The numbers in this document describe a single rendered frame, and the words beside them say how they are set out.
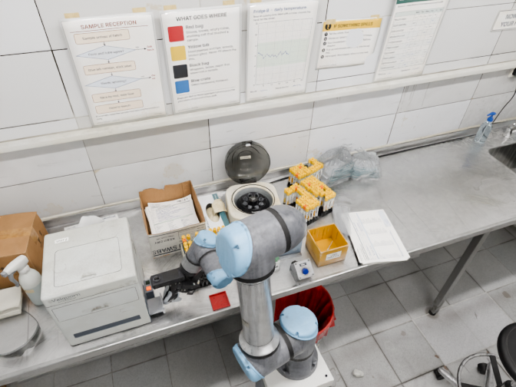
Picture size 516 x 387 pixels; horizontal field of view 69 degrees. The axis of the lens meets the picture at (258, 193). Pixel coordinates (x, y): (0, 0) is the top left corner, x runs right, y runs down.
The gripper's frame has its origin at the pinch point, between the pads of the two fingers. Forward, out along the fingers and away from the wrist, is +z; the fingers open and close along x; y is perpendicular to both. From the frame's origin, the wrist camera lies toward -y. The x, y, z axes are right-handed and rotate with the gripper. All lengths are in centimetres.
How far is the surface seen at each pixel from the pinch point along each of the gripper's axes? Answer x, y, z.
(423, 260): 32, 202, -10
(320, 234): 10, 61, -35
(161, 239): 25.1, 1.1, -6.9
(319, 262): -2, 56, -31
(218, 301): -4.1, 19.4, -6.0
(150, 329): -7.0, -3.5, 7.4
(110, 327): -4.4, -16.6, 9.4
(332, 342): 0, 122, 36
